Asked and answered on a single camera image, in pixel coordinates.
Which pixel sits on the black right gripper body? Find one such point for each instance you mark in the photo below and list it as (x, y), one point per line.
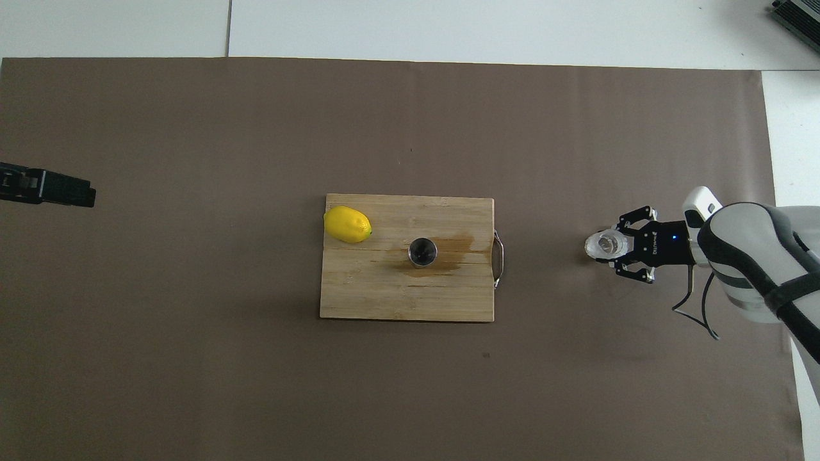
(666, 243)

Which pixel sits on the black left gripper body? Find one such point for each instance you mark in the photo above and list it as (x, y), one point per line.
(16, 182)

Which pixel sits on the clear crinkled plastic cup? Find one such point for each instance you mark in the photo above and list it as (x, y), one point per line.
(602, 246)

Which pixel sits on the steel double jigger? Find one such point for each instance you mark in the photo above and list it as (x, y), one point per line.
(423, 252)

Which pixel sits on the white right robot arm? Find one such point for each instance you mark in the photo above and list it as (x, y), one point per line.
(749, 250)

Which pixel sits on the brown paper table mat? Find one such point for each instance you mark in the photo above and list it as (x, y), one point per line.
(256, 115)

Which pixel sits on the wooden cutting board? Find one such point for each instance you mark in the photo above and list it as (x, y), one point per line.
(384, 294)

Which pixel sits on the grey ribbed metal device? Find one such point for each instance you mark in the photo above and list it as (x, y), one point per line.
(801, 14)

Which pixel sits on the yellow lemon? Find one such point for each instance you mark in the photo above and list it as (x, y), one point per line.
(347, 225)

